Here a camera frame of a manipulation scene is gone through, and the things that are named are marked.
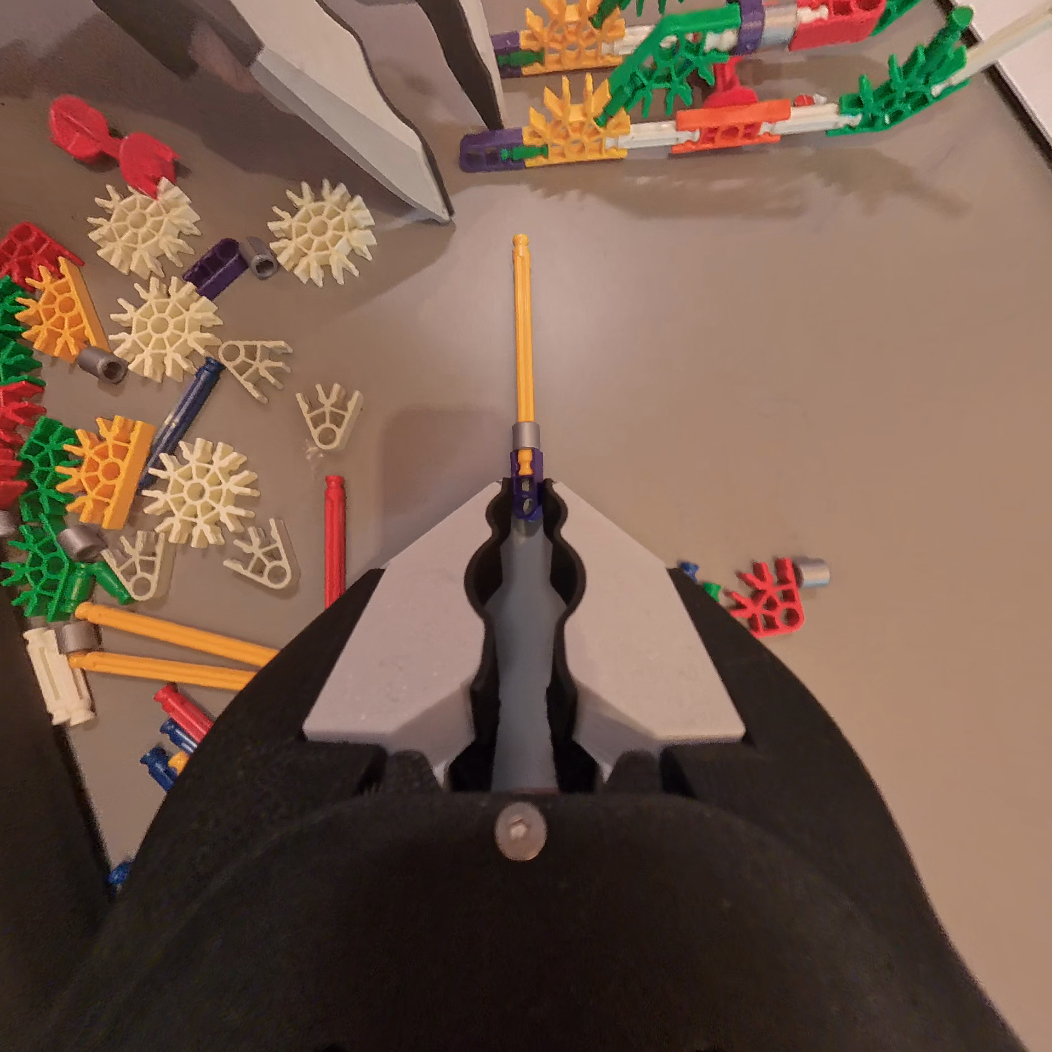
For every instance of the short white rod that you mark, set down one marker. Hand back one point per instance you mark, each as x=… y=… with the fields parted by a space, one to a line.
x=75 y=686
x=45 y=678

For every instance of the black perforated foam strip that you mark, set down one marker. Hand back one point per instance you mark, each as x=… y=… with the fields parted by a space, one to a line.
x=33 y=740

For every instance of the white snowflake connector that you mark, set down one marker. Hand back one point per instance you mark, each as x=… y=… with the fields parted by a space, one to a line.
x=201 y=493
x=167 y=329
x=322 y=233
x=144 y=228

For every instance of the red fan connector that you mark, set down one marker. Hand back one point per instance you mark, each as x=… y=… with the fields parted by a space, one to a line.
x=8 y=477
x=16 y=407
x=768 y=596
x=33 y=251

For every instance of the purple rod-end connector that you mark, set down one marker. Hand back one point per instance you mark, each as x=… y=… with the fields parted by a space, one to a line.
x=526 y=493
x=215 y=267

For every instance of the red spool piece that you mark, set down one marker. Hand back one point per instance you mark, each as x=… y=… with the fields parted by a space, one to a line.
x=111 y=144

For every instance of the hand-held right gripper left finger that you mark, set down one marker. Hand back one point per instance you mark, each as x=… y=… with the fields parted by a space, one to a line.
x=394 y=657

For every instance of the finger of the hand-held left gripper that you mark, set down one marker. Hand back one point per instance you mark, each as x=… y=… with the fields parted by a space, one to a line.
x=468 y=49
x=345 y=107

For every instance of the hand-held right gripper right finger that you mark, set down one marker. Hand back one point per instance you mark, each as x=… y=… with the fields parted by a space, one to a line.
x=649 y=657

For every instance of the multicoloured toy frame assembly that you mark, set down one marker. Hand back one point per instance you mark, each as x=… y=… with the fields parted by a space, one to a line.
x=575 y=131

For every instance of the yellow plastic rod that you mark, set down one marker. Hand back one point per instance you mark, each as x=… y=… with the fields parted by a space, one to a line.
x=523 y=329
x=177 y=761
x=181 y=637
x=164 y=670

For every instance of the yellow fan connector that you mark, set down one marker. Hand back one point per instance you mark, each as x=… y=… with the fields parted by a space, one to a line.
x=107 y=473
x=62 y=316

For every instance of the light grey connector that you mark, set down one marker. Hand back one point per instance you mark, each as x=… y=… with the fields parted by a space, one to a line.
x=256 y=366
x=140 y=563
x=329 y=419
x=263 y=559

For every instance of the green fan connector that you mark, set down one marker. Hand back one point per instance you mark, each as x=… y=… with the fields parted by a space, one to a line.
x=45 y=460
x=45 y=575
x=16 y=362
x=8 y=304

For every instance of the long red rod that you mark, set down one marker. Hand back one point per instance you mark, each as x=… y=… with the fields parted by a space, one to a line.
x=185 y=711
x=334 y=534

